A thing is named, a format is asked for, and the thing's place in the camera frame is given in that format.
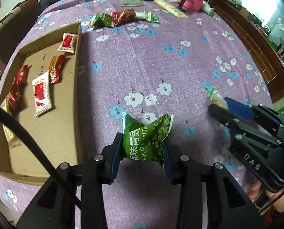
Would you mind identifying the clear candy green ends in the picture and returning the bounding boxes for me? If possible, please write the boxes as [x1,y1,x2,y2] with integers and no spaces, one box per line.
[208,87,228,110]

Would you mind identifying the green peas snack packet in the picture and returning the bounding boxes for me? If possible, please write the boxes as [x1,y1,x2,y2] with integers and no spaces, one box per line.
[122,112,174,165]

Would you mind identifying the white red sauce packet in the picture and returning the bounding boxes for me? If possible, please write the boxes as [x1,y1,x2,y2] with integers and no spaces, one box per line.
[32,71,53,117]

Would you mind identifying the yellow biscuit clear packet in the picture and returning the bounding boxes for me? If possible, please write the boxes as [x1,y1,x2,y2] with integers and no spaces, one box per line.
[0,100,22,151]

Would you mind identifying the red bar yellow label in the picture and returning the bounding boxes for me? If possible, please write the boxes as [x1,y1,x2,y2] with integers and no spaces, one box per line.
[48,54,65,84]

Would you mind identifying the large dark red snack packet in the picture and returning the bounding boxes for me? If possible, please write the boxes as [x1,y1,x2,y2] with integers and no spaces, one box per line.
[6,75,27,115]

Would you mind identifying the red candy packet round logo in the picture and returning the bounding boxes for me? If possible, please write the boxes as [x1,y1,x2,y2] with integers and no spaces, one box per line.
[15,65,29,86]

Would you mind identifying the white green wafer packet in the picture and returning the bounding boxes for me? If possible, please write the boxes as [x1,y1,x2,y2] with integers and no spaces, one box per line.
[135,10,159,23]

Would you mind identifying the right hand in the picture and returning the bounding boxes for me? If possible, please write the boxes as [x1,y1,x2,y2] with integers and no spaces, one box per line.
[248,180,284,214]

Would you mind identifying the wooden side cabinet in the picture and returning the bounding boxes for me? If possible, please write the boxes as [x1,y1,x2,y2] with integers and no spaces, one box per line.
[209,0,284,102]

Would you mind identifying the purple floral tablecloth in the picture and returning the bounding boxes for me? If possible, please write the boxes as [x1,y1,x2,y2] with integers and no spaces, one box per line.
[0,0,275,229]

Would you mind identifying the cardboard box tray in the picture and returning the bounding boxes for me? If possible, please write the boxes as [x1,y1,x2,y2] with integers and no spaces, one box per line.
[0,22,83,185]

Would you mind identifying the pale green small bottle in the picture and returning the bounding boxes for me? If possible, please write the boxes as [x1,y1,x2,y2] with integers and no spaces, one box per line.
[200,1,214,17]

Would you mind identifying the cream tube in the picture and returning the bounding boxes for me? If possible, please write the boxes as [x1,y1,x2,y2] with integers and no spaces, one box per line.
[154,0,188,18]

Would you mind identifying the small booklet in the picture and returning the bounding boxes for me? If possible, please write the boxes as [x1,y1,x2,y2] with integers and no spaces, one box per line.
[120,0,144,7]

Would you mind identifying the brown armchair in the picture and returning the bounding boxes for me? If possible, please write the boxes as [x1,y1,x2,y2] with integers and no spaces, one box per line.
[0,0,39,72]

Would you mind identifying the black cable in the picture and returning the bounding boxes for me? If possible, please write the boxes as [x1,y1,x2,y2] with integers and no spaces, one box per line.
[0,101,82,208]

